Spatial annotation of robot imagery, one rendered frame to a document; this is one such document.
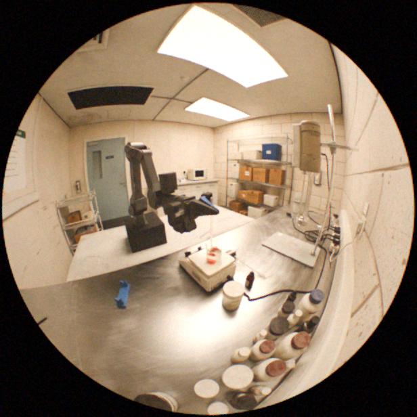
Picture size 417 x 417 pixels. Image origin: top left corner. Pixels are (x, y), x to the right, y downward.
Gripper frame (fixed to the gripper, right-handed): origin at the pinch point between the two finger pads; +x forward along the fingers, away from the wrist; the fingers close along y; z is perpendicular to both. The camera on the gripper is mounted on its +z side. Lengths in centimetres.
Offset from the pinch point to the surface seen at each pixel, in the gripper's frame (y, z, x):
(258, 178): -237, 9, -39
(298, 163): -34.7, -15.8, 23.9
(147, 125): -144, -116, -262
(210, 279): 5.4, 19.7, 4.7
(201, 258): 0.8, 17.4, -2.0
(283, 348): 18.0, 18.5, 30.0
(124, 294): 26.4, 25.3, -15.8
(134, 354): 36.5, 26.3, 2.7
